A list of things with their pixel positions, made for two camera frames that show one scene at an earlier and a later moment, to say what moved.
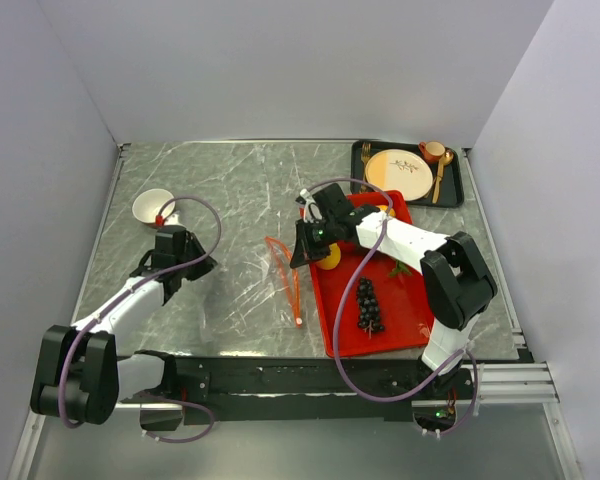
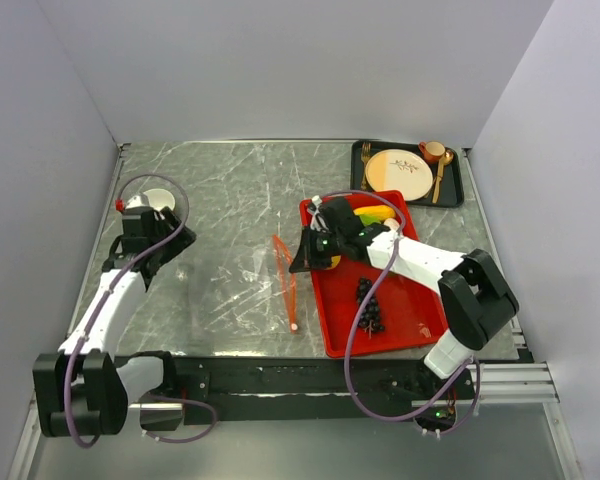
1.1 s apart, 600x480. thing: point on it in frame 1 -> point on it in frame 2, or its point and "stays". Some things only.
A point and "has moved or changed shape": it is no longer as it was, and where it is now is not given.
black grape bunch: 369,313 stays
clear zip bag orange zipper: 277,266 has moved or changed shape
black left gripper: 201,269 -> 184,239
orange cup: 431,150 stays
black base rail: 228,388 stays
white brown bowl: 147,204 stays
